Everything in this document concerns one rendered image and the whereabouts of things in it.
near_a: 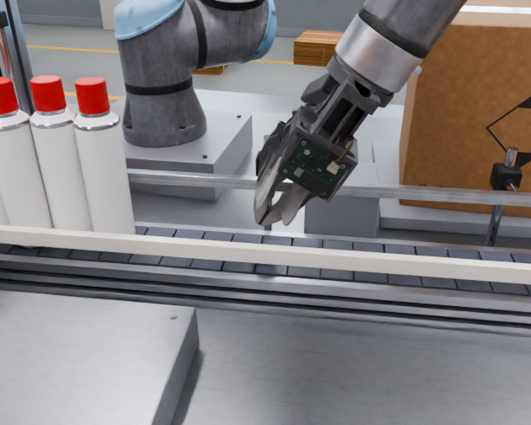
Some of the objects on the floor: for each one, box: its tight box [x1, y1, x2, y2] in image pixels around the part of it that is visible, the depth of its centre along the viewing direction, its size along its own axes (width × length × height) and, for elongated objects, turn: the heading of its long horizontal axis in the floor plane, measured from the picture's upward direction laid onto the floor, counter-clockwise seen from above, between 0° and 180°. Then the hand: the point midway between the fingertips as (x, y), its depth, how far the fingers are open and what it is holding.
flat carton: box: [293, 30, 345, 67], centre depth 490 cm, size 64×52×20 cm
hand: (265, 212), depth 64 cm, fingers closed
